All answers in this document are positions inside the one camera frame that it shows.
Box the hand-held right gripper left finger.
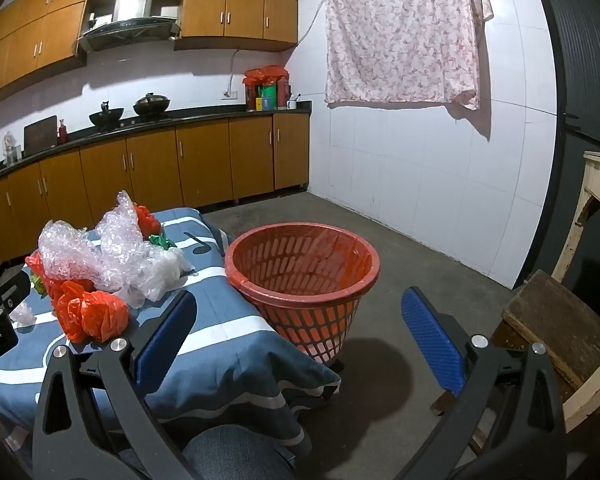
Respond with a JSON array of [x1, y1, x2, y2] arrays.
[[32, 290, 198, 480]]

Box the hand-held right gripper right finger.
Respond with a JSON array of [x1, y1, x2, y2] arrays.
[[395, 287, 568, 480]]

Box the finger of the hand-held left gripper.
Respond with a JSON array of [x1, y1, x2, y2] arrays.
[[0, 272, 32, 313]]

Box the orange plastic bag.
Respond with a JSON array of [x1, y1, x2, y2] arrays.
[[25, 252, 56, 286], [82, 290, 131, 343], [50, 280, 88, 342], [132, 203, 162, 238]]

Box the white plastic bag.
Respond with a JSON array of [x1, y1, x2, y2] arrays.
[[115, 247, 196, 308]]

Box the red plastic laundry basket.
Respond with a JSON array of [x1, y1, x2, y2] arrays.
[[224, 222, 381, 366]]

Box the blue striped tablecloth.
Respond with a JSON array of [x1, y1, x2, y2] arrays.
[[0, 206, 342, 461]]

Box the brown wooden board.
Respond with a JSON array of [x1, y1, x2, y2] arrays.
[[492, 270, 600, 391]]

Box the person's leg in jeans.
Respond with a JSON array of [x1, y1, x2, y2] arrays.
[[120, 425, 296, 480]]

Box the glass jar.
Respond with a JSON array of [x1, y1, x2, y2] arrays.
[[2, 132, 23, 166]]

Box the dark cutting board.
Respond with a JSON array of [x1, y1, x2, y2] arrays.
[[23, 116, 58, 158]]

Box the wooden lower kitchen cabinets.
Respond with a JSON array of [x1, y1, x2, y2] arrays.
[[0, 112, 311, 271]]

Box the wooden kitchen cabinets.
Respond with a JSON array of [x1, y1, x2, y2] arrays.
[[0, 112, 311, 271], [0, 0, 299, 103]]

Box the black wok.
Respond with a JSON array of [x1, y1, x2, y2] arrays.
[[89, 101, 125, 128]]

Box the black kitchen countertop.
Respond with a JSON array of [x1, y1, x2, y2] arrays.
[[0, 101, 312, 191]]

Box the dark clay pot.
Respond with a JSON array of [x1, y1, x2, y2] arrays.
[[132, 92, 172, 120]]

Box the red bags on containers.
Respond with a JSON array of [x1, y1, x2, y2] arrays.
[[243, 65, 287, 88]]

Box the steel range hood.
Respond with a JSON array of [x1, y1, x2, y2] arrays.
[[76, 0, 182, 53]]

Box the pink floral cloth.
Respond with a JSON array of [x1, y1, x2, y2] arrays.
[[324, 0, 495, 111]]

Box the dark roller door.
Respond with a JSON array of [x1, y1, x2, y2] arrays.
[[525, 0, 600, 286]]

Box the wooden upper kitchen cabinets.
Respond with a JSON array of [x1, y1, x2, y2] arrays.
[[0, 0, 299, 103]]

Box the white power cable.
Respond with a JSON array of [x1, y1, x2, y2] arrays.
[[228, 49, 246, 93]]

